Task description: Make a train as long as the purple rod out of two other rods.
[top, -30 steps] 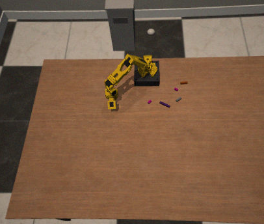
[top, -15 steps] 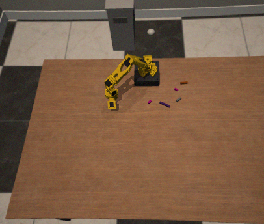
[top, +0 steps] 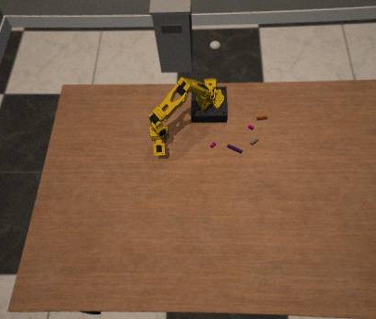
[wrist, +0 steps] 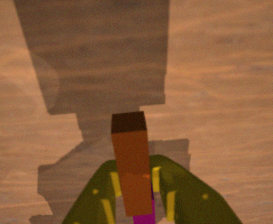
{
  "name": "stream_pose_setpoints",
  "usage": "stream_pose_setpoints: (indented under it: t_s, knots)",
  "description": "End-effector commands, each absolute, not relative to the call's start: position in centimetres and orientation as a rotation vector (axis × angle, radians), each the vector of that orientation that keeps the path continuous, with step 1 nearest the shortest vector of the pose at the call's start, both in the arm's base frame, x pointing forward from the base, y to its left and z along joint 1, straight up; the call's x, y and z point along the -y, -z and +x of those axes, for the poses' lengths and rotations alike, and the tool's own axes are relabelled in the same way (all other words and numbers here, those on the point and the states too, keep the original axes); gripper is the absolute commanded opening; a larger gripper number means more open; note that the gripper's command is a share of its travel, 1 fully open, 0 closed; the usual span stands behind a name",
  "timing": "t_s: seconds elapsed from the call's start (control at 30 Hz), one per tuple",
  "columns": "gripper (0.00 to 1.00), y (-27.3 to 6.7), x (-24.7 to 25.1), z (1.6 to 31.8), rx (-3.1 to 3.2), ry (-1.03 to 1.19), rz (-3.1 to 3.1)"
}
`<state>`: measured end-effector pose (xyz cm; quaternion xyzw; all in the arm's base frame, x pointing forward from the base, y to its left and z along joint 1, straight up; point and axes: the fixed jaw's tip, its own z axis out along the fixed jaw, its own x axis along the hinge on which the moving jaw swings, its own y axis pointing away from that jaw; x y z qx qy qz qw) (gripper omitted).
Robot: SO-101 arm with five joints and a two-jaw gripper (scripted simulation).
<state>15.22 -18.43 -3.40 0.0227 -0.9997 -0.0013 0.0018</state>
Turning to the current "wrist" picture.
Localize orange rod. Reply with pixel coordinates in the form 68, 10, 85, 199
111, 111, 153, 217

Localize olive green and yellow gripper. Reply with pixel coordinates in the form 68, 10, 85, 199
61, 154, 243, 224

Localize magenta rectangular block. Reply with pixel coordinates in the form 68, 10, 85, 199
133, 183, 155, 224

